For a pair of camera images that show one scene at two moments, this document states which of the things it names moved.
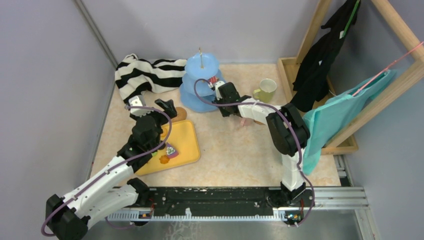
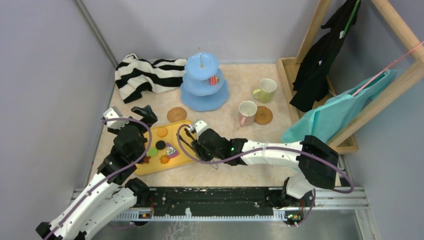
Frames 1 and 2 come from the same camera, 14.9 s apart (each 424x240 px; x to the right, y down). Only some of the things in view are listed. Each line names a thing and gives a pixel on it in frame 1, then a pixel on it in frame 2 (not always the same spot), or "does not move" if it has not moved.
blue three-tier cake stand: (198, 66) does not move
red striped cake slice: (213, 79) does not move
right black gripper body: (224, 109) to (204, 154)
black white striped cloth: (134, 76) does not move
